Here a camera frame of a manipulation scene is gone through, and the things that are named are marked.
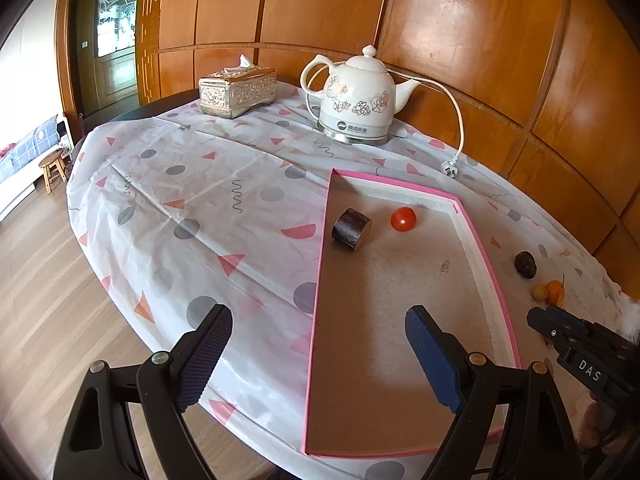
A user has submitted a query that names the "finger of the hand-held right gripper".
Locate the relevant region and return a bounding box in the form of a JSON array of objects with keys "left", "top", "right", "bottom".
[{"left": 526, "top": 306, "right": 593, "bottom": 350}]

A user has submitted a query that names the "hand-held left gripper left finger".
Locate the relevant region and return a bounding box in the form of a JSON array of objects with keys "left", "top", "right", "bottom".
[{"left": 52, "top": 303, "right": 234, "bottom": 480}]

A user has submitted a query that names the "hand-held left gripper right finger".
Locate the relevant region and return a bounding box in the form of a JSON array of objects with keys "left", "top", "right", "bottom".
[{"left": 405, "top": 305, "right": 586, "bottom": 480}]

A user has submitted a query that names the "pink-edged cardboard tray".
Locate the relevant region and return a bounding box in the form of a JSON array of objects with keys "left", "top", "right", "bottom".
[{"left": 301, "top": 168, "right": 522, "bottom": 459}]

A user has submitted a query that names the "small orange with stem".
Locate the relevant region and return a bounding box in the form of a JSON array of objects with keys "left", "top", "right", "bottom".
[{"left": 544, "top": 274, "right": 566, "bottom": 307}]

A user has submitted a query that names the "small dark water chestnut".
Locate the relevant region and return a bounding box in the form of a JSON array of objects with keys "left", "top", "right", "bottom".
[{"left": 514, "top": 251, "right": 538, "bottom": 280}]

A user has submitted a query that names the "red tomato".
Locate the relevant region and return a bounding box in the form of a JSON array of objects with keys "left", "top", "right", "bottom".
[{"left": 390, "top": 206, "right": 417, "bottom": 232}]

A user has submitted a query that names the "dark purple sugarcane segment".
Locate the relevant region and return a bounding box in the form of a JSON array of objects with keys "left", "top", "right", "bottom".
[{"left": 331, "top": 207, "right": 373, "bottom": 251}]

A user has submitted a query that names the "white patterned tablecloth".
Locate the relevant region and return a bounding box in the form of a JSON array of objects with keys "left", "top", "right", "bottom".
[{"left": 65, "top": 82, "right": 640, "bottom": 480}]

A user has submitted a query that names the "white ceramic electric kettle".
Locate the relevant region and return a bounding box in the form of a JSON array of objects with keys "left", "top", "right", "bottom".
[{"left": 306, "top": 67, "right": 466, "bottom": 166}]

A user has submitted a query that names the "silver kettle base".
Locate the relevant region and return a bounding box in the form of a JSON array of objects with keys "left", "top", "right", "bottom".
[{"left": 314, "top": 119, "right": 394, "bottom": 147}]

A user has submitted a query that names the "wooden stool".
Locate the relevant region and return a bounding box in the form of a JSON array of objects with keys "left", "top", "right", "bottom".
[{"left": 39, "top": 152, "right": 68, "bottom": 195}]

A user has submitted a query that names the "dark round table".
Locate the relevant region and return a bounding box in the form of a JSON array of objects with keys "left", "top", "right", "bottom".
[{"left": 70, "top": 87, "right": 201, "bottom": 156}]

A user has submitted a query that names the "silver embossed tissue box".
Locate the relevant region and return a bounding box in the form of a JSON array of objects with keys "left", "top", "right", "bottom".
[{"left": 198, "top": 66, "right": 278, "bottom": 120}]

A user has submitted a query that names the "white floral ceramic kettle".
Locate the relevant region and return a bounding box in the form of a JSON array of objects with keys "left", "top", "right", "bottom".
[{"left": 300, "top": 45, "right": 422, "bottom": 137}]

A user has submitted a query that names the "blue plaid sofa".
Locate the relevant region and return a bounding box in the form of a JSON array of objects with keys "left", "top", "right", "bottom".
[{"left": 0, "top": 114, "right": 66, "bottom": 221}]

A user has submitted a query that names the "wooden door with glass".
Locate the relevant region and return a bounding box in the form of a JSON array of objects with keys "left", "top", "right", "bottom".
[{"left": 75, "top": 0, "right": 141, "bottom": 116}]

